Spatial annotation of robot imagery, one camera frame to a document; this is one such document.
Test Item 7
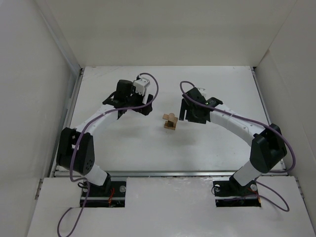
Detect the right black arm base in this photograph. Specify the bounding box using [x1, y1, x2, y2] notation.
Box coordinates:
[212, 180, 261, 207]

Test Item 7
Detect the light wood cylinder block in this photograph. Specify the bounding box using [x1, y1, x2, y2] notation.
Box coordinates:
[168, 113, 175, 120]

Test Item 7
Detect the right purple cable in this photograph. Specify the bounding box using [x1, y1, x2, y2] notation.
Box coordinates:
[179, 80, 297, 212]

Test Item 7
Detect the aluminium front rail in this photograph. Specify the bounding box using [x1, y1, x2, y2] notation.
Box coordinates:
[52, 170, 288, 177]

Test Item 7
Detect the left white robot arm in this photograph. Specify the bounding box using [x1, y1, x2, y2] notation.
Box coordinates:
[56, 77, 155, 193]

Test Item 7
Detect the striped brown wood block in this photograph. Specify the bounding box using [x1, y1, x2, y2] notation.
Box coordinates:
[164, 121, 176, 130]

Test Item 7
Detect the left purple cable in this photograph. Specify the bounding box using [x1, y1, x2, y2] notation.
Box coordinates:
[57, 72, 159, 237]

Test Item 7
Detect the aluminium rail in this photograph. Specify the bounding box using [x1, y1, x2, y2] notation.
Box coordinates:
[250, 67, 288, 175]
[52, 170, 288, 177]
[47, 68, 84, 178]

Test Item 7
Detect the aluminium left rail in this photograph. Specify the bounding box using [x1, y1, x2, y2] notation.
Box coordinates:
[47, 68, 84, 178]

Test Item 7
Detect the aluminium right rail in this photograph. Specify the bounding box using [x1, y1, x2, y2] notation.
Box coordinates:
[250, 67, 288, 175]

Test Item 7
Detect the light wood rectangular block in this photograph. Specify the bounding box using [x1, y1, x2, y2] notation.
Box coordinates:
[162, 113, 178, 123]

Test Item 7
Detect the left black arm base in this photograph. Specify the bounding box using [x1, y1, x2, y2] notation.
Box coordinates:
[85, 181, 126, 208]

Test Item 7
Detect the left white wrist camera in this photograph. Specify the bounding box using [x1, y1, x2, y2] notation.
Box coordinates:
[133, 78, 150, 96]

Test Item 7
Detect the purple cable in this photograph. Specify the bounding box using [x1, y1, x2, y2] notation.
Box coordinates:
[57, 72, 159, 237]
[179, 80, 297, 212]

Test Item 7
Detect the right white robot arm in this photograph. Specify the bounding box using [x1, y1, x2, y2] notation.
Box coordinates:
[179, 87, 287, 197]

